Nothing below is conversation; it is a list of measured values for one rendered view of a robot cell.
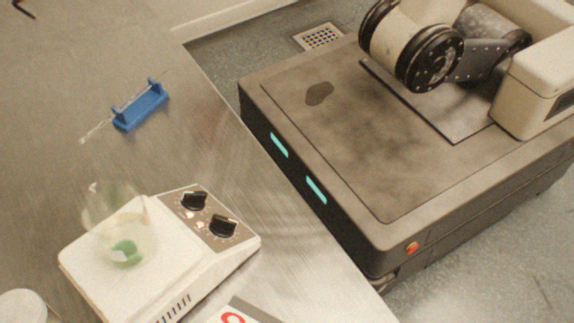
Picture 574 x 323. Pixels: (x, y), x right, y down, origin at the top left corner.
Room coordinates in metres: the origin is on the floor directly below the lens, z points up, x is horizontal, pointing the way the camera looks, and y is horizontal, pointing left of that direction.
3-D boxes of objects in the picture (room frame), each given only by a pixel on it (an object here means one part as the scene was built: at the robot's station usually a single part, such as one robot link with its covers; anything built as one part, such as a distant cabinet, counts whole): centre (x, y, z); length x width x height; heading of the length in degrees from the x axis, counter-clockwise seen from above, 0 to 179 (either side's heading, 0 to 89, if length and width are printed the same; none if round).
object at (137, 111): (0.57, 0.24, 0.77); 0.10 x 0.03 x 0.04; 146
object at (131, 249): (0.27, 0.17, 0.88); 0.07 x 0.06 x 0.08; 38
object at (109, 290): (0.26, 0.17, 0.83); 0.12 x 0.12 x 0.01; 45
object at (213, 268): (0.28, 0.15, 0.79); 0.22 x 0.13 x 0.08; 135
